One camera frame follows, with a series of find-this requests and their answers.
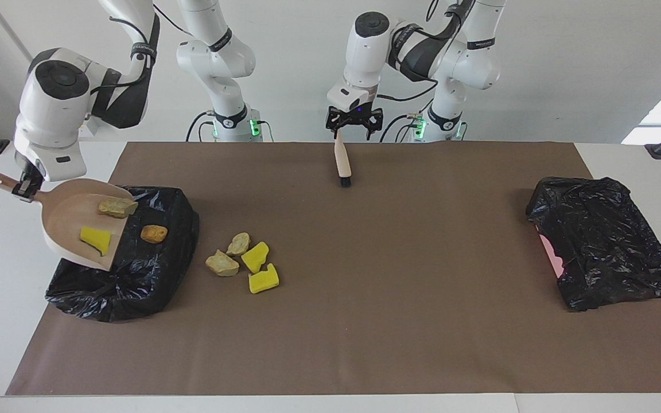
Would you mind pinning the brown bread roll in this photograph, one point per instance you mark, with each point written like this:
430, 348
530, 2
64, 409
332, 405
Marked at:
154, 233

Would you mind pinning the brown table mat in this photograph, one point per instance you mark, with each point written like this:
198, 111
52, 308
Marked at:
451, 344

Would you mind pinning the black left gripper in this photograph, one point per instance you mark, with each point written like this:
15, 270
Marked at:
356, 112

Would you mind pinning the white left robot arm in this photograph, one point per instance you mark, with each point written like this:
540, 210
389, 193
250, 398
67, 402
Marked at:
365, 51

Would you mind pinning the pale trash piece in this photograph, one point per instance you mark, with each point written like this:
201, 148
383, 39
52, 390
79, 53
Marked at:
117, 207
238, 244
221, 264

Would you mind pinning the beige plastic dustpan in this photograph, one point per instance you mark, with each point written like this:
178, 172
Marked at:
66, 223

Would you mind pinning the black-bagged pink bin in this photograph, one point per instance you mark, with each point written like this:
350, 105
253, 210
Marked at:
606, 246

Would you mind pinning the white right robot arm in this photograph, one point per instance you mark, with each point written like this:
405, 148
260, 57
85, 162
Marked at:
49, 115

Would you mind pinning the beige hand brush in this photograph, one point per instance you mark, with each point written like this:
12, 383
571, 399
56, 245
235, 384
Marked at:
342, 163

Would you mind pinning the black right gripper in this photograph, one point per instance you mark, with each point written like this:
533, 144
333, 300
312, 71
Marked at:
32, 172

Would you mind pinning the yellow sponge wedge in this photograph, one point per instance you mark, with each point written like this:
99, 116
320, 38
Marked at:
95, 236

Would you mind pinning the notched yellow sponge piece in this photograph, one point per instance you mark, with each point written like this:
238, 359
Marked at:
263, 280

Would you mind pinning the black-bagged open bin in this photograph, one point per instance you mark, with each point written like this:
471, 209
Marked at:
152, 275

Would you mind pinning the yellow sponge chunk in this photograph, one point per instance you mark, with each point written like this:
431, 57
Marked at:
255, 256

